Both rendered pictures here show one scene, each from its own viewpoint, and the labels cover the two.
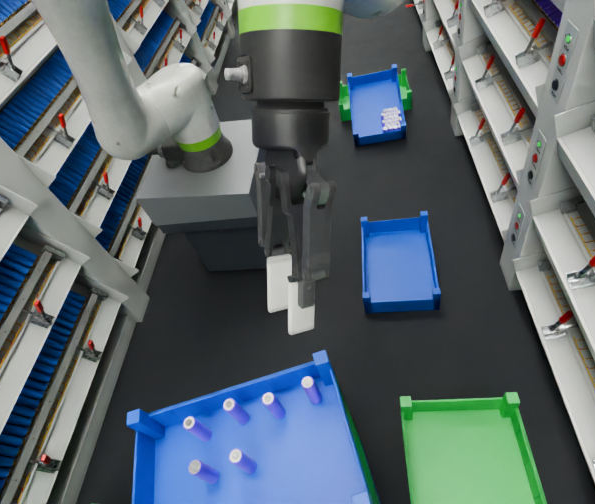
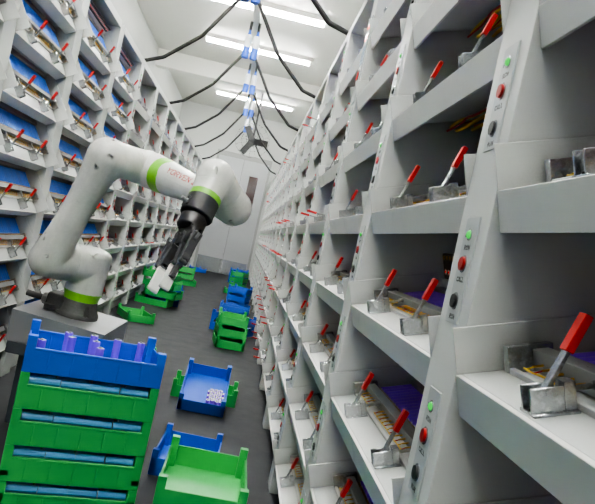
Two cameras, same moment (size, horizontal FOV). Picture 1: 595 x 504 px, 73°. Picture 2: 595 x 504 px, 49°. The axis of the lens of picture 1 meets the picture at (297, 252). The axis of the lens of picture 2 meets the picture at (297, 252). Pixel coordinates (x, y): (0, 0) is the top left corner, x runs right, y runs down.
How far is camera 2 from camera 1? 1.48 m
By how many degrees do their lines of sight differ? 52
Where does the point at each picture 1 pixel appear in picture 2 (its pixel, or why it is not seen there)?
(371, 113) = (199, 393)
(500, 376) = not seen: outside the picture
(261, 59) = (194, 196)
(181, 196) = (50, 319)
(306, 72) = (206, 205)
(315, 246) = (187, 249)
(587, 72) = (315, 307)
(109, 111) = (63, 234)
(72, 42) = (83, 192)
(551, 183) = (299, 377)
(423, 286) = not seen: hidden behind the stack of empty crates
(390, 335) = not seen: hidden behind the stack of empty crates
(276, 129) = (190, 215)
